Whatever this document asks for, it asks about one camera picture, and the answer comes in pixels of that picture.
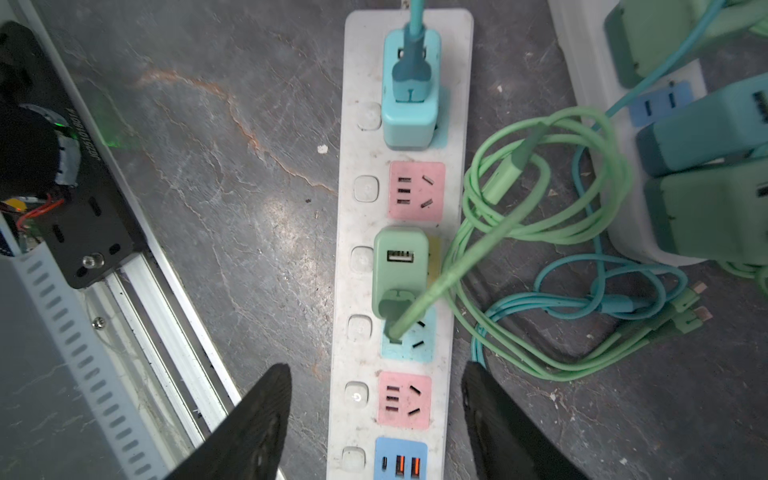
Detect teal charger plug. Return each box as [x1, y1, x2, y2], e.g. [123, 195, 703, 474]
[629, 73, 767, 177]
[381, 25, 442, 150]

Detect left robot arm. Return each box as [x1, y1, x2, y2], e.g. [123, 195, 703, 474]
[1, 102, 82, 199]

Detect small white blue power strip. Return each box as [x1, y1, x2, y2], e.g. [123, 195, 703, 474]
[549, 1, 698, 267]

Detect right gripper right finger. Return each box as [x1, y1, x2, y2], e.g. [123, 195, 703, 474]
[461, 361, 586, 480]

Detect green charger plug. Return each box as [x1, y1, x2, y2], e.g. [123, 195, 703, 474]
[372, 226, 429, 322]
[604, 0, 767, 89]
[644, 158, 767, 265]

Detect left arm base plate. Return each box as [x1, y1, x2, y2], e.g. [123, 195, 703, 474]
[1, 21, 146, 289]

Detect large white multicolour power strip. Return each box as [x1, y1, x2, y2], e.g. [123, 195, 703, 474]
[326, 8, 474, 479]

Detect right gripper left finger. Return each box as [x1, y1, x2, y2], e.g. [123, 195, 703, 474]
[168, 363, 292, 479]

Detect aluminium front rail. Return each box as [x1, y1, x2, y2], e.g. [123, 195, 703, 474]
[1, 1, 246, 479]

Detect tangled green charging cables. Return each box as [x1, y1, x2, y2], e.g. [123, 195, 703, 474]
[386, 0, 768, 383]

